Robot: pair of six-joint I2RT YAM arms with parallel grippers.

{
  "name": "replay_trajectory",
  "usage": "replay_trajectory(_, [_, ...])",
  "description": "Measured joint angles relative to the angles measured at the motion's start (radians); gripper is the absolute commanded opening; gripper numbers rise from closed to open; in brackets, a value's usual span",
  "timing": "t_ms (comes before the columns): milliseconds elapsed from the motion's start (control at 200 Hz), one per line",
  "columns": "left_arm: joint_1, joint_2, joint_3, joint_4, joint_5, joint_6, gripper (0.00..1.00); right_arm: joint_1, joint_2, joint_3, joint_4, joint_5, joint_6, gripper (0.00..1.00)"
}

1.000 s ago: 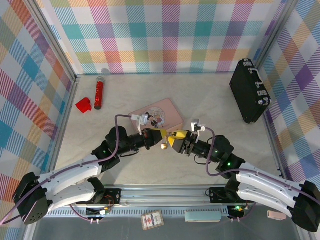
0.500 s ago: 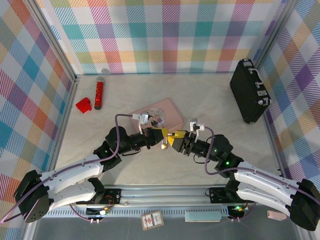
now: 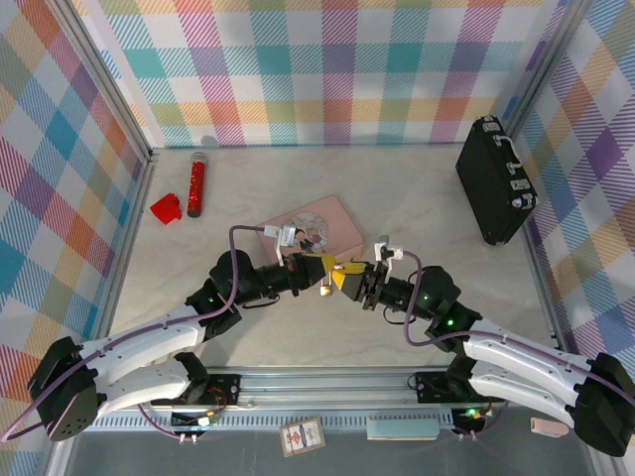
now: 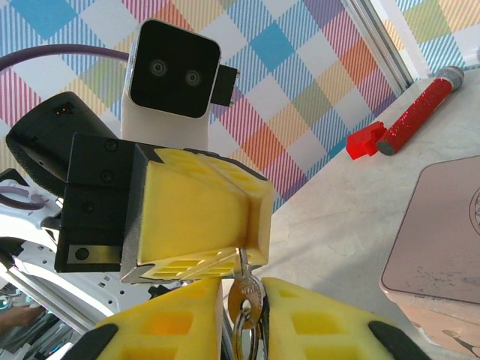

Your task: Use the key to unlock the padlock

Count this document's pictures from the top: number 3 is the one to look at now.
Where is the pink wedding couple tin box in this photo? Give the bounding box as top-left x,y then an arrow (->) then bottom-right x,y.
258,194 -> 367,264

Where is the red plastic block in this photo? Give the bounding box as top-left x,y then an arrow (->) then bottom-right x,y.
150,193 -> 184,227

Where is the red glitter tube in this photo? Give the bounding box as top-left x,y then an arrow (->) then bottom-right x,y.
186,152 -> 208,219

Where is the black briefcase with metal latches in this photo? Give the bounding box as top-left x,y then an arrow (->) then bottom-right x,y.
454,114 -> 540,247

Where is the black controller board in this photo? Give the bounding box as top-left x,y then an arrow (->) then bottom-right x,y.
171,409 -> 219,430
453,407 -> 487,430

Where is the teal rectangular case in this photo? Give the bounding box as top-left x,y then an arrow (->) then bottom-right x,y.
365,417 -> 441,441

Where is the playing card box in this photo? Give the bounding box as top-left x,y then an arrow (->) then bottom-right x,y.
279,416 -> 326,458

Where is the pink eraser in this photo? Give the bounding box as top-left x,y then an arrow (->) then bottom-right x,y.
529,416 -> 570,438

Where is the grey metal shelf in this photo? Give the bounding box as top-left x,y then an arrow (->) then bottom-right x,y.
49,406 -> 616,476

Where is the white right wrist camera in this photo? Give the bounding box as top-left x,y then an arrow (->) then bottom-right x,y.
372,235 -> 404,264

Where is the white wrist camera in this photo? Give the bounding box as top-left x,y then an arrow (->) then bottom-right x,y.
372,235 -> 404,264
262,223 -> 299,264

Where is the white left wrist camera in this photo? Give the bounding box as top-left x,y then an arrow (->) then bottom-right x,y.
262,223 -> 299,264

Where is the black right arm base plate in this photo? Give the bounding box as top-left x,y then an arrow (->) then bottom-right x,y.
414,370 -> 507,404

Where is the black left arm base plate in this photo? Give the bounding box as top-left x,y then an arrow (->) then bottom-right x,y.
195,372 -> 243,406

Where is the aluminium mounting rail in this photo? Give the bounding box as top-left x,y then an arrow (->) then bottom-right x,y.
93,366 -> 586,413

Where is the grey slotted cable duct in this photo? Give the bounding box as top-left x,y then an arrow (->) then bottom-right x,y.
93,414 -> 457,430

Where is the aluminium frame post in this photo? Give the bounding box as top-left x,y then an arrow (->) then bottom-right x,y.
49,0 -> 160,165
503,0 -> 594,145

